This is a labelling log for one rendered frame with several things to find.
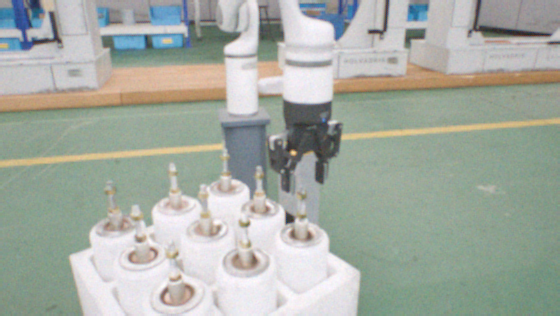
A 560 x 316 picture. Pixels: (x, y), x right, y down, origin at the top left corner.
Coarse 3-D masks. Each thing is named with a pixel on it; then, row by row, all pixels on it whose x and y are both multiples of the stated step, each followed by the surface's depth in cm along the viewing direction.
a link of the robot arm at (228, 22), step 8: (224, 0) 103; (232, 0) 100; (240, 0) 98; (224, 8) 104; (232, 8) 102; (240, 8) 102; (216, 16) 110; (224, 16) 106; (232, 16) 104; (224, 24) 108; (232, 24) 107
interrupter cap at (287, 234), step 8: (312, 224) 73; (280, 232) 71; (288, 232) 71; (312, 232) 71; (320, 232) 71; (288, 240) 69; (296, 240) 69; (304, 240) 69; (312, 240) 68; (320, 240) 68
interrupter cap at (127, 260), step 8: (128, 248) 66; (152, 248) 66; (160, 248) 66; (120, 256) 64; (128, 256) 64; (152, 256) 65; (160, 256) 64; (120, 264) 62; (128, 264) 62; (136, 264) 62; (144, 264) 62; (152, 264) 62; (160, 264) 63
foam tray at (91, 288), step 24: (72, 264) 76; (336, 264) 74; (96, 288) 68; (216, 288) 68; (288, 288) 68; (312, 288) 68; (336, 288) 69; (96, 312) 68; (120, 312) 63; (216, 312) 63; (288, 312) 63; (312, 312) 66; (336, 312) 71
